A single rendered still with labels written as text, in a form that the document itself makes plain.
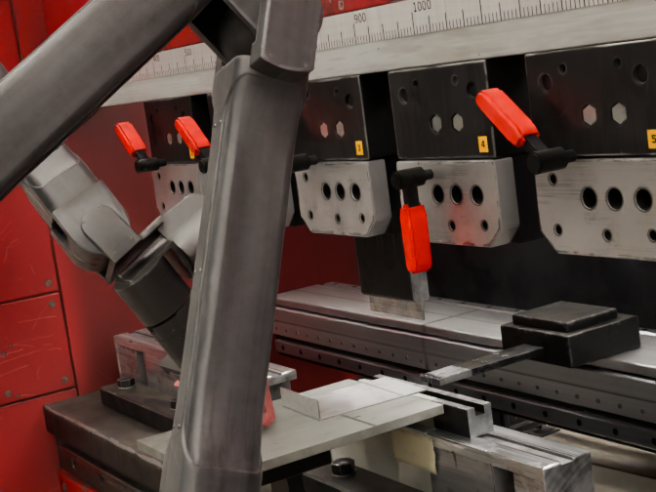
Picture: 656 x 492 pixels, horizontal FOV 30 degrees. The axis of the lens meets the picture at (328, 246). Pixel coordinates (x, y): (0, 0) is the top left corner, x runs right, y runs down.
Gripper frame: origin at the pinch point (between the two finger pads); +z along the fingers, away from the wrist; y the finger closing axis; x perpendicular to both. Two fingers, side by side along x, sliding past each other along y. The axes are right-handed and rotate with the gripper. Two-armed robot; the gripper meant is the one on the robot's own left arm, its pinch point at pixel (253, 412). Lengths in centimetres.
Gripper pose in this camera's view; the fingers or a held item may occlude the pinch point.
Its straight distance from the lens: 125.9
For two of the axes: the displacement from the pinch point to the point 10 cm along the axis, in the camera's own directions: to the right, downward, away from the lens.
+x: -6.6, 6.6, -3.7
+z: 5.5, 7.5, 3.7
